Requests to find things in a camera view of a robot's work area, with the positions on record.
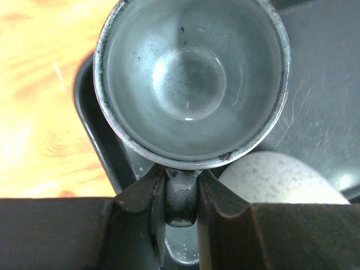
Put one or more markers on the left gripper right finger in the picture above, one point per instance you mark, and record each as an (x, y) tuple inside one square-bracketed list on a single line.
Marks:
[(235, 234)]

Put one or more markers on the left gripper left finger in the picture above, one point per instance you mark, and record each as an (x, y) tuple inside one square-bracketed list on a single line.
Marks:
[(123, 232)]

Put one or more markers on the black plastic tray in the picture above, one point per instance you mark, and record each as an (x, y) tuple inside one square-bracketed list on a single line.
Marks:
[(320, 123)]

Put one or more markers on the grey ceramic mug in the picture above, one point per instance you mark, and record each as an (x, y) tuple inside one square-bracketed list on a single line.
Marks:
[(191, 85)]

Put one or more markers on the white ceramic mug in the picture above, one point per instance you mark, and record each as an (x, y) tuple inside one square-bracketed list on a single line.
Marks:
[(273, 177)]

